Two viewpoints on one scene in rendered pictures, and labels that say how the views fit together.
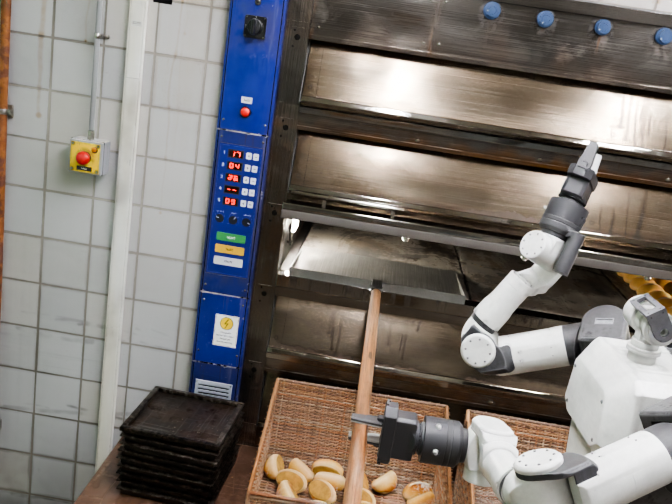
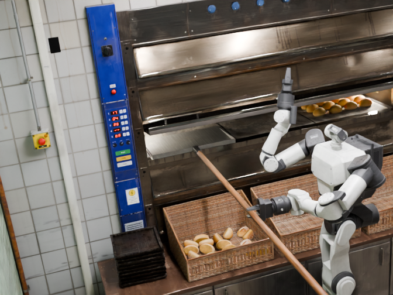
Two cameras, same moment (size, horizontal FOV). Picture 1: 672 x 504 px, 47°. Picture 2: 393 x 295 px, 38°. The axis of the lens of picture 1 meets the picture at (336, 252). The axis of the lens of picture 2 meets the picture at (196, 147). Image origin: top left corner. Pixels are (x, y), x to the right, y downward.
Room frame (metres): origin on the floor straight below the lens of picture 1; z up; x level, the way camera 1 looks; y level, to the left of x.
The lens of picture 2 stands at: (-0.90, 0.86, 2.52)
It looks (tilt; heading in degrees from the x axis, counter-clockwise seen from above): 21 degrees down; 342
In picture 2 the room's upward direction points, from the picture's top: 6 degrees counter-clockwise
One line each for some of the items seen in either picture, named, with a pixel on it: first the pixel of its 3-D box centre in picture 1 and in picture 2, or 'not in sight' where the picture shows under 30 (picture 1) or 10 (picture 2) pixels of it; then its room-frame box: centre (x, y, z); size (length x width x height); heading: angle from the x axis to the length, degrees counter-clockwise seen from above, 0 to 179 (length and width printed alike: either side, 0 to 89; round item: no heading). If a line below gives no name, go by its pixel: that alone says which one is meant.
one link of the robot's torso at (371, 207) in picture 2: not in sight; (351, 214); (1.40, -0.69, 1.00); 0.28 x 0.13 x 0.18; 88
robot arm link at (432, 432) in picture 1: (412, 437); (270, 208); (1.35, -0.20, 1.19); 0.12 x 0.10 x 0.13; 87
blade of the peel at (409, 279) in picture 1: (378, 269); (186, 139); (2.47, -0.15, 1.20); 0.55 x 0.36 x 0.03; 87
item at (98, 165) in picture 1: (89, 156); (41, 139); (2.29, 0.77, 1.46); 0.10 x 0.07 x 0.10; 88
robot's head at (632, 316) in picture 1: (648, 325); (335, 135); (1.41, -0.60, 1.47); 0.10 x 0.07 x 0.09; 2
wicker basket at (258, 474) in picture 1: (352, 467); (216, 232); (2.03, -0.14, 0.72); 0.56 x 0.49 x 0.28; 89
